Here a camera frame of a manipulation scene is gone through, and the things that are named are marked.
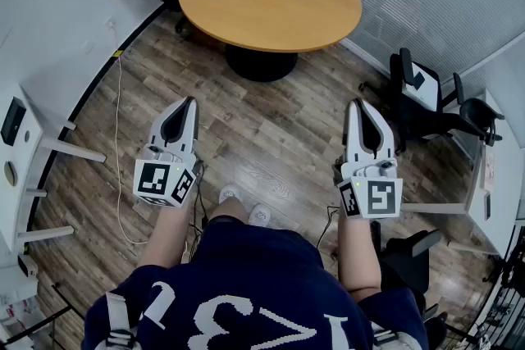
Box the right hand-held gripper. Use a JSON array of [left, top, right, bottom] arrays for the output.
[[336, 98, 404, 220]]

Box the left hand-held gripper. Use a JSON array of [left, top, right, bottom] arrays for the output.
[[133, 96, 202, 209]]

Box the person's right forearm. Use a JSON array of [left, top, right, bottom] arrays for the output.
[[336, 216, 383, 297]]

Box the person's left forearm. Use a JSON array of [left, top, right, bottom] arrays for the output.
[[137, 203, 194, 272]]

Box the black office chair holding paper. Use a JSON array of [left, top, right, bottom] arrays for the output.
[[358, 48, 506, 156]]

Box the white paper with black mark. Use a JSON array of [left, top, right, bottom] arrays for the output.
[[401, 61, 442, 112]]

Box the person's left white shoe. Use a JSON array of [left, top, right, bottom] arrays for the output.
[[218, 184, 244, 205]]

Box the person's white shoe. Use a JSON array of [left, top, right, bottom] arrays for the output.
[[218, 184, 244, 205], [248, 202, 272, 228]]

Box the person's bare leg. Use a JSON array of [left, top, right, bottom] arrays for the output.
[[208, 198, 250, 225]]

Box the black round table base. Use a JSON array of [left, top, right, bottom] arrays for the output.
[[224, 43, 299, 83]]

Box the person's right white shoe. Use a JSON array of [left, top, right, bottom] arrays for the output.
[[248, 202, 272, 228]]

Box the white desk with clutter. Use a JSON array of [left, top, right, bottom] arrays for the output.
[[399, 88, 518, 260]]

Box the black mesh office chair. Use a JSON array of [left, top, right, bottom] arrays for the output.
[[371, 219, 451, 343]]

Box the black box on desk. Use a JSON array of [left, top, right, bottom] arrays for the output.
[[0, 96, 28, 148]]

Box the white desk with slanted legs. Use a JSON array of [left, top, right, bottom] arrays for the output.
[[0, 81, 107, 256]]

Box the person's navy printed shirt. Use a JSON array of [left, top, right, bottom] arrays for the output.
[[81, 216, 430, 350]]

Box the black metal rack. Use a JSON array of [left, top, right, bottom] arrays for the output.
[[471, 225, 525, 350]]

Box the black metal stand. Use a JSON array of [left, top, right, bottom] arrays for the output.
[[0, 281, 86, 346]]

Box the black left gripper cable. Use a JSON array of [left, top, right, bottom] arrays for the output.
[[187, 159, 211, 259]]

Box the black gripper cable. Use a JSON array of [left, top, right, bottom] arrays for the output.
[[187, 159, 211, 259], [315, 205, 341, 252]]

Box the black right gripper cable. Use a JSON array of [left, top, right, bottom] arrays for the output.
[[315, 205, 341, 252]]

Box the left grey shoulder strap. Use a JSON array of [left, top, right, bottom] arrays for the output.
[[103, 290, 139, 350]]

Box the grey shoulder strap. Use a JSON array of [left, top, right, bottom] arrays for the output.
[[371, 330, 416, 350], [103, 290, 139, 350]]

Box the right grey shoulder strap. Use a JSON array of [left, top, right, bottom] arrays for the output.
[[371, 330, 416, 350]]

